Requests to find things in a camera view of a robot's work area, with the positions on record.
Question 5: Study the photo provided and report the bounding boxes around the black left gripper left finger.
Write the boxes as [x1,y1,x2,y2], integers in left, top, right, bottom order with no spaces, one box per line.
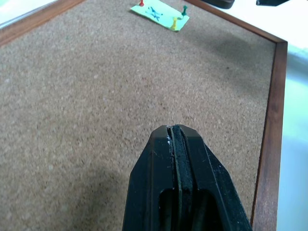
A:
[122,125,181,231]

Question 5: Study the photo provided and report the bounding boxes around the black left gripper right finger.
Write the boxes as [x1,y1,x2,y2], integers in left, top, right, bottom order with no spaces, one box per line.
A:
[172,124,254,231]

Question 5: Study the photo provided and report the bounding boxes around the light green paper note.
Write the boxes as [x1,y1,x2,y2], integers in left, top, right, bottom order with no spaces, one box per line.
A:
[130,0,190,32]

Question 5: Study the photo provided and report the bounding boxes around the dark rounded object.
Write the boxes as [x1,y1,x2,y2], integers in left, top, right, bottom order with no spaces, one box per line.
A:
[201,0,235,10]

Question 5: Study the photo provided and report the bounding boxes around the black flat object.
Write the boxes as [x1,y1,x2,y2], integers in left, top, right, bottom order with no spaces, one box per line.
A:
[256,0,293,7]

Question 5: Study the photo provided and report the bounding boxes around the cork board with wooden frame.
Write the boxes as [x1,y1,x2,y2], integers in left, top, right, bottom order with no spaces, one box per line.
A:
[0,0,288,231]

